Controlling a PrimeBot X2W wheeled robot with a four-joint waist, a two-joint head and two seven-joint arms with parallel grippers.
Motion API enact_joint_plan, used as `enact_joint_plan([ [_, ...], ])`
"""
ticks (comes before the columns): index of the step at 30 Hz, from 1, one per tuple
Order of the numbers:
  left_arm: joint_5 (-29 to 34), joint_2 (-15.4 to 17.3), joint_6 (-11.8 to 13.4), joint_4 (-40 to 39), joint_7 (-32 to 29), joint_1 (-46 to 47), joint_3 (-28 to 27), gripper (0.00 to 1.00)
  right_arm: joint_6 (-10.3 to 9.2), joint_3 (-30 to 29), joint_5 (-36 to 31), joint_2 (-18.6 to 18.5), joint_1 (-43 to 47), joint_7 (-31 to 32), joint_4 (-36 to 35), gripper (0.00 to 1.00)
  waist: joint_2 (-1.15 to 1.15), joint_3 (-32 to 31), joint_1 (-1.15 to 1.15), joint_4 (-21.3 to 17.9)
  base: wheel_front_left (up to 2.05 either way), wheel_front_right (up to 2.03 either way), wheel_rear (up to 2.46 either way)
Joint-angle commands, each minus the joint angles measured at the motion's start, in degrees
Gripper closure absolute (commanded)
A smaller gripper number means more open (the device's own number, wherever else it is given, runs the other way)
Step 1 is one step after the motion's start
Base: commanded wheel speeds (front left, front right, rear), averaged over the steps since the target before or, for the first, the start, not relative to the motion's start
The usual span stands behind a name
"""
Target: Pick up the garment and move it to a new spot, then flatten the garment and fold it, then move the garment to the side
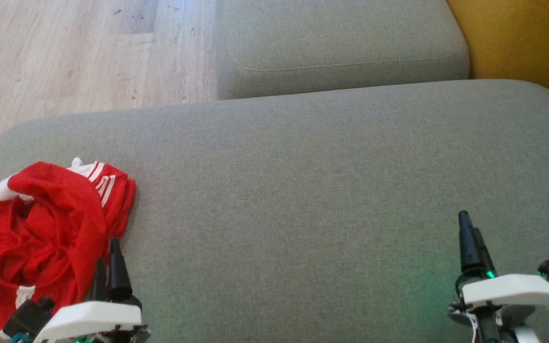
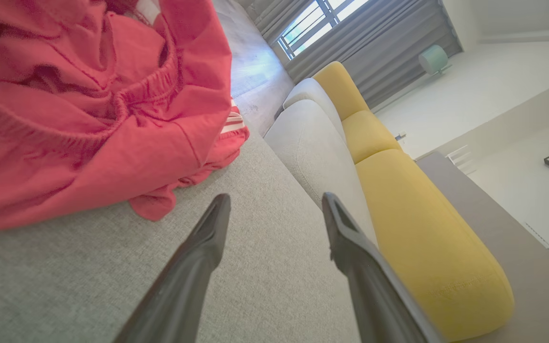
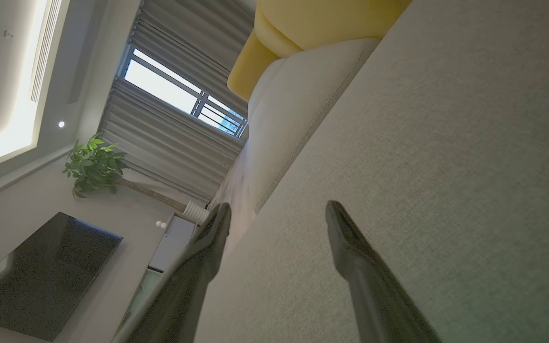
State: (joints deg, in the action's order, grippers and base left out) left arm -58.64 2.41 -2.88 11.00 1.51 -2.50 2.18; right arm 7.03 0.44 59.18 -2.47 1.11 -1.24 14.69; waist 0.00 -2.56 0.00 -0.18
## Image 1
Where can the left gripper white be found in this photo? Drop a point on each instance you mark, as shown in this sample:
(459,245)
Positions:
(93,319)

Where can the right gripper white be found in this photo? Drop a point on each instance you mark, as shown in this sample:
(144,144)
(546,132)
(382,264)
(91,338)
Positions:
(508,290)

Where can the red jersey with white stripes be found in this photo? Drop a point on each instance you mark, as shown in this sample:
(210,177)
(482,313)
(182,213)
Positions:
(65,205)

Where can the grey sofa chaise cushion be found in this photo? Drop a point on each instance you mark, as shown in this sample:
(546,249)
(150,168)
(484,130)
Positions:
(303,214)

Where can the yellow sofa back cushion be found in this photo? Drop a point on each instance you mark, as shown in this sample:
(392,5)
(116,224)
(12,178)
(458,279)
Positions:
(522,38)

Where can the grey sofa seat cushion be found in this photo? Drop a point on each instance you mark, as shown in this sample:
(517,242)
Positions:
(341,43)

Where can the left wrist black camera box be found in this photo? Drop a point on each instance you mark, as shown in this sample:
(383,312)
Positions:
(26,317)

